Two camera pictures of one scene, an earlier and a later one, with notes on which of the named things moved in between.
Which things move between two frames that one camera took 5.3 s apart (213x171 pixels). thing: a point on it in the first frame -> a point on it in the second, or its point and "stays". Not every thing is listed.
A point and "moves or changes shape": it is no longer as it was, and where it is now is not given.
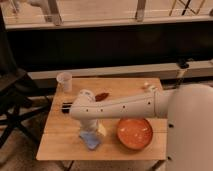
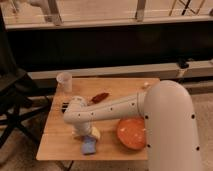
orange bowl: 134,133 stays
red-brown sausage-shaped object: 99,97 stays
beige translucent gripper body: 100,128 -> 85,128
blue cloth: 90,137 moves or changes shape
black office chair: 21,100 stays
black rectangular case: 66,107 stays
